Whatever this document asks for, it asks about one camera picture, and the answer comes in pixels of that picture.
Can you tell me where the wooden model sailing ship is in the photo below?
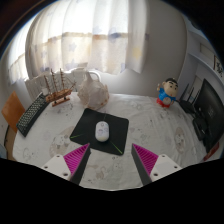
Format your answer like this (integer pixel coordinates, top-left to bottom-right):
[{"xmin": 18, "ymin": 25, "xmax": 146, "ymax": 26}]
[{"xmin": 43, "ymin": 68, "xmax": 77, "ymax": 108}]

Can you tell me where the white printed tablecloth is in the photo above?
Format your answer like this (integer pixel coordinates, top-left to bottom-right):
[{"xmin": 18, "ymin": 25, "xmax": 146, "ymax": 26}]
[{"xmin": 12, "ymin": 92, "xmax": 208, "ymax": 191}]

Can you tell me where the large white conch shell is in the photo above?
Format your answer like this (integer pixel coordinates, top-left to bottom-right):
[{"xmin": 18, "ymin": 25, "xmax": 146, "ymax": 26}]
[{"xmin": 77, "ymin": 71, "xmax": 110, "ymax": 111}]

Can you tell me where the black keyboard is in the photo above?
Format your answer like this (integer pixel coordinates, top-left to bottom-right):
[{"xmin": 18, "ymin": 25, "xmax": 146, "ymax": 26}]
[{"xmin": 15, "ymin": 92, "xmax": 51, "ymax": 138}]

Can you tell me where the orange wooden chair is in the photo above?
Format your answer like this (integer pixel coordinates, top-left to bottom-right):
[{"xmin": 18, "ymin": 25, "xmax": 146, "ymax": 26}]
[{"xmin": 0, "ymin": 91, "xmax": 26, "ymax": 162}]

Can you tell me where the white star-printed curtain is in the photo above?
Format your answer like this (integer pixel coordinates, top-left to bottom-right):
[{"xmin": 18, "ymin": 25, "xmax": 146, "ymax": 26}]
[{"xmin": 8, "ymin": 0, "xmax": 148, "ymax": 84}]

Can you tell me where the cartoon boy figurine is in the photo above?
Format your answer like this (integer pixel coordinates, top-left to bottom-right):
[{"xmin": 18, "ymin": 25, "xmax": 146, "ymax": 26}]
[{"xmin": 156, "ymin": 77, "xmax": 179, "ymax": 109}]

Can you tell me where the black router with antennas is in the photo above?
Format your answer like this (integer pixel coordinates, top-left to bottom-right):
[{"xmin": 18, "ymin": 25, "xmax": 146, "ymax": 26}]
[{"xmin": 179, "ymin": 83, "xmax": 203, "ymax": 115}]

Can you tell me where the black box-shaped device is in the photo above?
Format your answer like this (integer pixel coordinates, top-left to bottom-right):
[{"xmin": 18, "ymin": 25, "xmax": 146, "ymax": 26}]
[{"xmin": 192, "ymin": 114, "xmax": 209, "ymax": 141}]

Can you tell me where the white wall shelf unit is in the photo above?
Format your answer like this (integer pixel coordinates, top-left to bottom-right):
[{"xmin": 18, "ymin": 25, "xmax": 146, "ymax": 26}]
[{"xmin": 181, "ymin": 16, "xmax": 224, "ymax": 101}]

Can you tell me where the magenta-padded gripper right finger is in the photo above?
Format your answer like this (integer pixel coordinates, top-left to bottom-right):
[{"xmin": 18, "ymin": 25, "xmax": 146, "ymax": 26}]
[{"xmin": 131, "ymin": 143, "xmax": 183, "ymax": 186}]

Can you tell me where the red paper packet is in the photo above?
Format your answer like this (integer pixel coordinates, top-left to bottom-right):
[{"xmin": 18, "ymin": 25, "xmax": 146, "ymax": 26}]
[{"xmin": 203, "ymin": 141, "xmax": 221, "ymax": 162}]

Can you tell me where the black mouse pad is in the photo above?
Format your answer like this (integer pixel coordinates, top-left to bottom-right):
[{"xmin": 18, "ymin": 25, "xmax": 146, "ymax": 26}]
[{"xmin": 69, "ymin": 107, "xmax": 130, "ymax": 156}]

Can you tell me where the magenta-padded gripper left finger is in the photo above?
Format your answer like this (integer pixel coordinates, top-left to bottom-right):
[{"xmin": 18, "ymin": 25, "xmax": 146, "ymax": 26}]
[{"xmin": 40, "ymin": 143, "xmax": 92, "ymax": 185}]

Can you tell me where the white cartoon-printed computer mouse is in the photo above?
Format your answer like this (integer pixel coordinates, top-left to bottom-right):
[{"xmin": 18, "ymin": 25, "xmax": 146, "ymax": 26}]
[{"xmin": 94, "ymin": 120, "xmax": 110, "ymax": 143}]

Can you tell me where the black monitor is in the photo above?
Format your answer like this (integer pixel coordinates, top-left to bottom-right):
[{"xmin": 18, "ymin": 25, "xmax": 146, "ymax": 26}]
[{"xmin": 194, "ymin": 78, "xmax": 224, "ymax": 154}]

